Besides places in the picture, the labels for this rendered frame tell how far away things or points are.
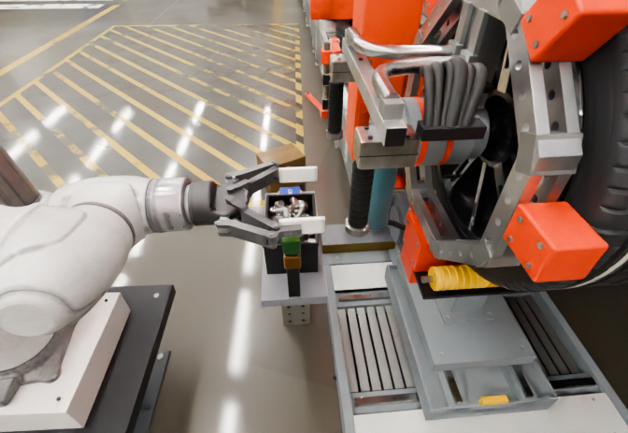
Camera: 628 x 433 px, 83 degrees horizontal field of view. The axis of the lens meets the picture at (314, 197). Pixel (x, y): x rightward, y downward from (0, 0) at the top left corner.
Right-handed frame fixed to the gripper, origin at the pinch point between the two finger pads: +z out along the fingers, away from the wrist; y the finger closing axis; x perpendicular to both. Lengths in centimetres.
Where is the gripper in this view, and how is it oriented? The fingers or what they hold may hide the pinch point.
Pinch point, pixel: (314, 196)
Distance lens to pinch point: 60.2
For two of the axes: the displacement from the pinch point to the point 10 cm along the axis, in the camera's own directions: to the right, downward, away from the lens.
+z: 10.0, -0.5, 0.6
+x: 0.0, -7.7, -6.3
